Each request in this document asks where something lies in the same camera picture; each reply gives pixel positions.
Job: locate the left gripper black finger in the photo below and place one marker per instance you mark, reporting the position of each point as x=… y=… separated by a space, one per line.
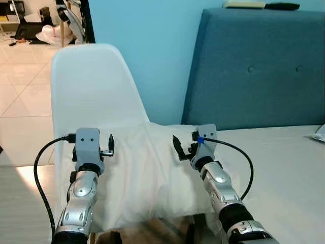
x=111 y=144

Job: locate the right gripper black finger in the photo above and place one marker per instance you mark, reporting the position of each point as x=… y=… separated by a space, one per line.
x=178 y=146
x=183 y=156

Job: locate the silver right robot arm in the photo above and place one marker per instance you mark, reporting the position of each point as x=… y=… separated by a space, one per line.
x=221 y=188

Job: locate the large white pillow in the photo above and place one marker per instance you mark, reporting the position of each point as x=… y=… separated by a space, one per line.
x=147 y=173

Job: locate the white plastic chair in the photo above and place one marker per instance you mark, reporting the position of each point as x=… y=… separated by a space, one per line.
x=96 y=91

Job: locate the blue upholstered headboard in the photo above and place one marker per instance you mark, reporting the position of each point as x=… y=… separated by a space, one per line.
x=254 y=91

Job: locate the white bed mattress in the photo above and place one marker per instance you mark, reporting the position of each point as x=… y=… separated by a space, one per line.
x=284 y=193

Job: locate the small white object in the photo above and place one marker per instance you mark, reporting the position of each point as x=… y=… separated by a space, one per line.
x=317 y=135

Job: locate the white plastic bag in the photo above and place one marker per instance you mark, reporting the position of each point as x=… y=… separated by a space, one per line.
x=51 y=35

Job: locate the black and white machine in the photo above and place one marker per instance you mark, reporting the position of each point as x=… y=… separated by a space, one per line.
x=71 y=20

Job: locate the black bag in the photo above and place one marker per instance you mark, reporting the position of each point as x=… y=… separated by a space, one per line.
x=28 y=31

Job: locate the beige book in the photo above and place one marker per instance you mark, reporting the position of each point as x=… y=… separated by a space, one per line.
x=244 y=4

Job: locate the white and yellow shelf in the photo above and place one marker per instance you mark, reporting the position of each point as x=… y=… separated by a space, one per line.
x=10 y=15

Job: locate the black oblong case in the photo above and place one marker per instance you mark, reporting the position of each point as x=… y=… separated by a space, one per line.
x=282 y=6

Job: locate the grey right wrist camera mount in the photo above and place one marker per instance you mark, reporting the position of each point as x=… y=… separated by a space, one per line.
x=208 y=145

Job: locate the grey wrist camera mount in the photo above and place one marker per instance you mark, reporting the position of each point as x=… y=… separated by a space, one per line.
x=208 y=145
x=87 y=143

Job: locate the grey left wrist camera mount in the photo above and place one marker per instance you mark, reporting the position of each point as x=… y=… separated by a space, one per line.
x=87 y=143

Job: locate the black door post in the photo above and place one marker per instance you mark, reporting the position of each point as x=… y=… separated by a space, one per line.
x=87 y=20

